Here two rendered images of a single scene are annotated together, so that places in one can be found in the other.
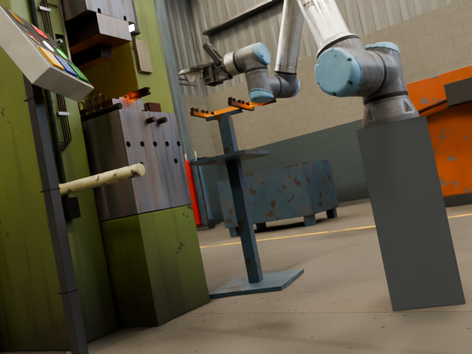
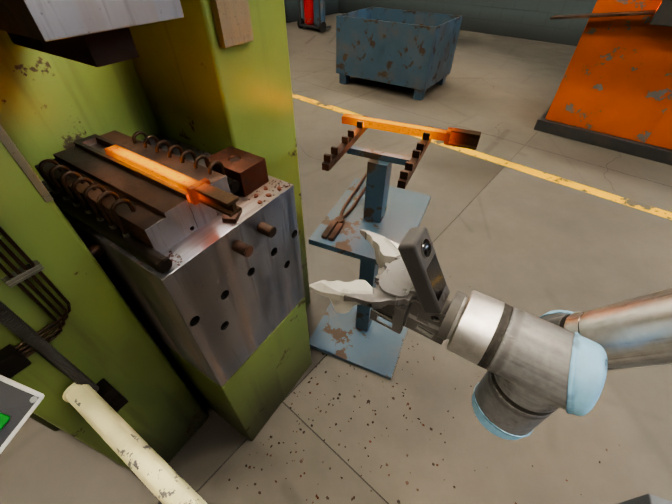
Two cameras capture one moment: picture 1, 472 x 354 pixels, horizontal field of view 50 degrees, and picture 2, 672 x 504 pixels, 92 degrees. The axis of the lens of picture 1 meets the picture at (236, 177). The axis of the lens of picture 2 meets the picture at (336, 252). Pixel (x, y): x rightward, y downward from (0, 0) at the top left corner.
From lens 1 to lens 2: 1.93 m
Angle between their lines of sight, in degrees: 46
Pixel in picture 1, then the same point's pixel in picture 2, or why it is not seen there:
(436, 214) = not seen: outside the picture
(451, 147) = (607, 74)
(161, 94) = (272, 80)
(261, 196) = (379, 51)
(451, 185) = (577, 114)
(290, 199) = (408, 66)
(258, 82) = (521, 429)
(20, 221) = not seen: hidden behind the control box
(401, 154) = not seen: outside the picture
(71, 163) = (89, 332)
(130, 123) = (197, 282)
